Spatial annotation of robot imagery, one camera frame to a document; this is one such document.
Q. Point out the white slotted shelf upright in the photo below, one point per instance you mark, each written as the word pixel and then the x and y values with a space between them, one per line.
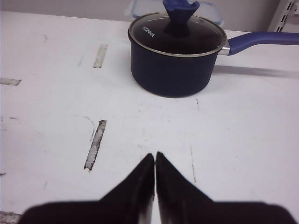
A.
pixel 286 17

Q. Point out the clear container with blue rim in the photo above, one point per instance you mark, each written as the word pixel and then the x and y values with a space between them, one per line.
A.
pixel 207 10

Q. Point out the glass lid with blue knob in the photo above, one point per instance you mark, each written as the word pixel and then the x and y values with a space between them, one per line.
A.
pixel 177 31

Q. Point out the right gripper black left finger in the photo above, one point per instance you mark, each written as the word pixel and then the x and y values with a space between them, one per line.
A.
pixel 130 202

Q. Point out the dark blue saucepan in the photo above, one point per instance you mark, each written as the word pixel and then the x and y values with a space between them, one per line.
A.
pixel 176 77

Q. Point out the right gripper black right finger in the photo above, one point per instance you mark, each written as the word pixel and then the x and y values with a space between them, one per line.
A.
pixel 180 202

